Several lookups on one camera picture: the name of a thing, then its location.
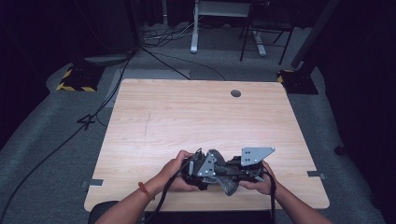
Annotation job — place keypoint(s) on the black chair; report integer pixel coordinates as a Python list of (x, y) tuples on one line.
[(267, 21)]

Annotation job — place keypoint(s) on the person's dark clothing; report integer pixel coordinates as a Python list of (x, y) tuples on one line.
[(214, 217)]

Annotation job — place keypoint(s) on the grey table grommet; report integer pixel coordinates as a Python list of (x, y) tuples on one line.
[(236, 93)]

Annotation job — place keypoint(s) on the small black floor object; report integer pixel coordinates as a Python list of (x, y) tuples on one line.
[(339, 150)]

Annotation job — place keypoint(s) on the person's right hand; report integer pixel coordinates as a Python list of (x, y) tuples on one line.
[(269, 186)]

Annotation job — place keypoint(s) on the dark slanted pole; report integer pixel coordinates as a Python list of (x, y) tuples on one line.
[(314, 31)]

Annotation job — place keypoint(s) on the black yellow striped stand base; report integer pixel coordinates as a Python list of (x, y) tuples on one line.
[(79, 79), (299, 82)]

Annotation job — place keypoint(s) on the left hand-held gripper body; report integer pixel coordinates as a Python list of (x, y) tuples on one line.
[(190, 169)]

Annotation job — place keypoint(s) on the grey cloth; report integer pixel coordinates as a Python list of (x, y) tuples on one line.
[(229, 186)]

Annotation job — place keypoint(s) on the grey tape piece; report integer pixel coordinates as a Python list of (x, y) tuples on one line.
[(315, 174), (96, 182)]

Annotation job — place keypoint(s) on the person's left hand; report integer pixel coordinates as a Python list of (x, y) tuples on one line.
[(172, 177)]

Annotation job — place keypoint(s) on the white desk frame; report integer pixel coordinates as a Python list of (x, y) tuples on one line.
[(194, 34)]

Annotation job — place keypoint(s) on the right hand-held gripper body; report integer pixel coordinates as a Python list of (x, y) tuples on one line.
[(252, 157)]

